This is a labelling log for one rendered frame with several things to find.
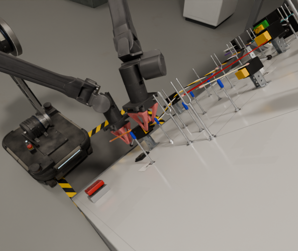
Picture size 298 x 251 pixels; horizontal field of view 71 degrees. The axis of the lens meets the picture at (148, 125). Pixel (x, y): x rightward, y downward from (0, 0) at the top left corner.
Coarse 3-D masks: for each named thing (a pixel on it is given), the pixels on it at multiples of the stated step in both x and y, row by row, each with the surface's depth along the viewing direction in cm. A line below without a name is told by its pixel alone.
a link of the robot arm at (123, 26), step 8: (112, 0) 63; (120, 0) 62; (112, 8) 62; (120, 8) 61; (128, 8) 64; (112, 16) 62; (120, 16) 61; (128, 16) 61; (112, 24) 62; (120, 24) 59; (128, 24) 59; (120, 32) 59; (128, 32) 58; (136, 40) 63; (136, 48) 59
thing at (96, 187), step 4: (100, 180) 57; (92, 184) 60; (96, 184) 56; (100, 184) 56; (88, 188) 58; (92, 188) 55; (96, 188) 56; (100, 188) 57; (88, 192) 55; (92, 192) 55; (96, 192) 56
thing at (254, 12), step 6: (258, 0) 107; (258, 6) 108; (282, 6) 146; (252, 12) 112; (258, 12) 112; (252, 18) 113; (246, 24) 117; (252, 24) 115; (252, 48) 122; (258, 48) 120; (264, 48) 119; (240, 54) 129; (234, 60) 134; (240, 60) 134; (234, 66) 137
